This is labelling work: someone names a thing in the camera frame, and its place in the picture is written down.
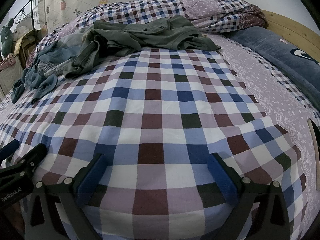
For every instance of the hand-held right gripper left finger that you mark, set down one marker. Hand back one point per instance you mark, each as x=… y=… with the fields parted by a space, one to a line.
x=91 y=180

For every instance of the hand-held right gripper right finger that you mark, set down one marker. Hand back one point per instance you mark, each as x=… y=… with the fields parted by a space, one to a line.
x=221 y=180

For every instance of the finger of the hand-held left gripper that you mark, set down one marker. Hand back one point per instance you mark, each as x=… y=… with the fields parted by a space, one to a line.
x=10 y=147
x=37 y=153

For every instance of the blue long-sleeved shirt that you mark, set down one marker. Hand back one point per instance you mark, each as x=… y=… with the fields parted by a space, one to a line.
x=42 y=85

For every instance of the black clothes rack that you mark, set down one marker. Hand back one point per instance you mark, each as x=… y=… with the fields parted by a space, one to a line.
x=32 y=10

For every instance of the white cabinet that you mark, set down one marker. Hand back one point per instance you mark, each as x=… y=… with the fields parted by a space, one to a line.
x=7 y=80

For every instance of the pink cloth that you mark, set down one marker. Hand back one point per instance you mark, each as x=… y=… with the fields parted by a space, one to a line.
x=7 y=61

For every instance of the checkered bed sheet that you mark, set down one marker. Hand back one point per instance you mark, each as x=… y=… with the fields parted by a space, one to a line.
x=160 y=110

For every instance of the yellow cloth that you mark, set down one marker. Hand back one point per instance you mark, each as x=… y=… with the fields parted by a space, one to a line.
x=18 y=45

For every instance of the wooden cabinet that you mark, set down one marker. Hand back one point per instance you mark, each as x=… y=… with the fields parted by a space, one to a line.
x=27 y=45

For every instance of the green plush toy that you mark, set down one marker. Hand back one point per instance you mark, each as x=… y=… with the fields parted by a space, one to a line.
x=5 y=38

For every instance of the white soft toy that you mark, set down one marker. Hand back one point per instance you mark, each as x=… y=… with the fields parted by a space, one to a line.
x=18 y=31

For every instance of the light grey-blue elastic shorts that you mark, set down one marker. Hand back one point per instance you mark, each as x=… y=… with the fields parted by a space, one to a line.
x=71 y=41

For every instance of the blue plush blanket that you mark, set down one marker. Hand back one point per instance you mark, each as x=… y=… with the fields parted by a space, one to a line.
x=275 y=45

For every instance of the dark green t-shirt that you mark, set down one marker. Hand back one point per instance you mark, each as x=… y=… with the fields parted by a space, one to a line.
x=155 y=33

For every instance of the pineapple print curtain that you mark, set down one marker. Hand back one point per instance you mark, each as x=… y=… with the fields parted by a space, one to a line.
x=87 y=0

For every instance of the checkered quilt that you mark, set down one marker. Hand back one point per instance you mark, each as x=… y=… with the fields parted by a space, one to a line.
x=155 y=7

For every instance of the wooden bed frame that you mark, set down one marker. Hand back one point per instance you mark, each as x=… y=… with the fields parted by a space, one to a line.
x=295 y=27

